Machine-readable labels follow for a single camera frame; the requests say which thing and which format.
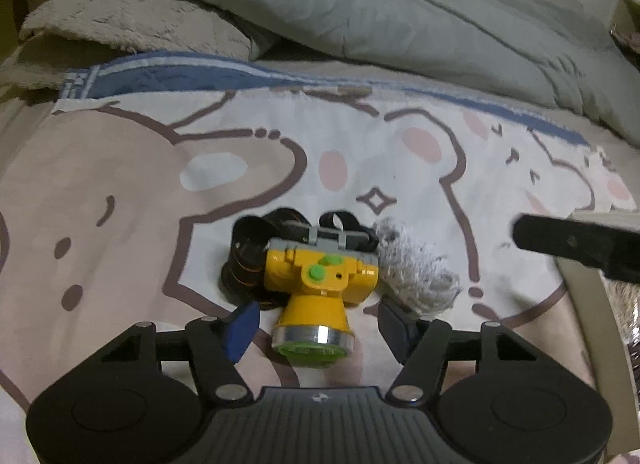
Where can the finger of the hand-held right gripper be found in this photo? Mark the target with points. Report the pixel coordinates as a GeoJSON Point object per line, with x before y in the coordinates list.
{"type": "Point", "coordinates": [570, 244]}

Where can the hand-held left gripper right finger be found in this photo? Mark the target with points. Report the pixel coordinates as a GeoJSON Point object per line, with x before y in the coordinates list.
{"type": "Point", "coordinates": [395, 333]}

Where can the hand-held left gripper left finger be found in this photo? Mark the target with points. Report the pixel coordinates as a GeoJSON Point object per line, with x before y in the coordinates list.
{"type": "Point", "coordinates": [240, 333]}

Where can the rolled grey-white sock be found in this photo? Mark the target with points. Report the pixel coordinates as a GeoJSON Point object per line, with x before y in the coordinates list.
{"type": "Point", "coordinates": [415, 269]}

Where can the silver foil packet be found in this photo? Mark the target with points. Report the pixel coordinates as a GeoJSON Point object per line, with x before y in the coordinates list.
{"type": "Point", "coordinates": [629, 334]}

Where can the bear-printed blanket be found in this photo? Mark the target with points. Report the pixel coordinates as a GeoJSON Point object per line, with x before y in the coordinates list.
{"type": "Point", "coordinates": [150, 183]}

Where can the grey-green quilt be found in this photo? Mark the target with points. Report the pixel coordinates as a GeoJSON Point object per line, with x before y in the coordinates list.
{"type": "Point", "coordinates": [375, 8]}

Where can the beige fluffy blanket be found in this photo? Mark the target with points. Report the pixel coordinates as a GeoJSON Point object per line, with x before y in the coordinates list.
{"type": "Point", "coordinates": [125, 23]}

